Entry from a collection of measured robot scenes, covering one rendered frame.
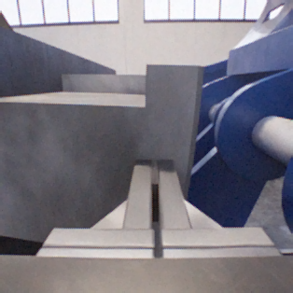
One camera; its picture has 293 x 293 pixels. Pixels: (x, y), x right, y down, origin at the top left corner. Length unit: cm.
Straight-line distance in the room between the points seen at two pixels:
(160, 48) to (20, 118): 911
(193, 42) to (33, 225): 936
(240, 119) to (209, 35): 915
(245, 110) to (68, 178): 45
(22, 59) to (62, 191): 15
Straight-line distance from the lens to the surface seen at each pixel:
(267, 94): 57
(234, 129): 55
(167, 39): 932
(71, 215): 19
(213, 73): 216
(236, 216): 70
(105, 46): 939
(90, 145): 16
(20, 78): 25
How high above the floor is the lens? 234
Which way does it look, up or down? 17 degrees down
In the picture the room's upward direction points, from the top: 1 degrees counter-clockwise
